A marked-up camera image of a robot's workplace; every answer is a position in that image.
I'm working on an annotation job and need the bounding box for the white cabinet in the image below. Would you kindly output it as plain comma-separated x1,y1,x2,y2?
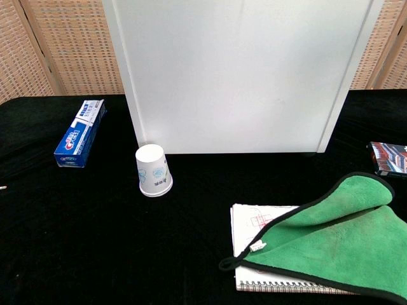
101,0,387,157

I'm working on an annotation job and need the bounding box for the white paper cup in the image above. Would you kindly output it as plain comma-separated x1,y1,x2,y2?
135,144,174,198

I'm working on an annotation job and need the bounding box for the spiral notebook with red sketches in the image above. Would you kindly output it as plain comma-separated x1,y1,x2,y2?
230,204,363,295

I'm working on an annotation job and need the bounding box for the black tablecloth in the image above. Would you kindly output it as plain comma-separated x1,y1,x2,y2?
0,88,407,305

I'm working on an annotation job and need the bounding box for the blue toothpaste box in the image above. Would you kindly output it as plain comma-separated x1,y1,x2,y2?
53,98,108,168

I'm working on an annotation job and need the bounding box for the wicker folding screen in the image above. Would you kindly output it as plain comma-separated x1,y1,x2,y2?
357,0,407,92
0,0,127,104

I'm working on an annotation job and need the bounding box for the red and black card box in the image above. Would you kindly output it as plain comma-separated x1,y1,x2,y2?
368,141,407,179

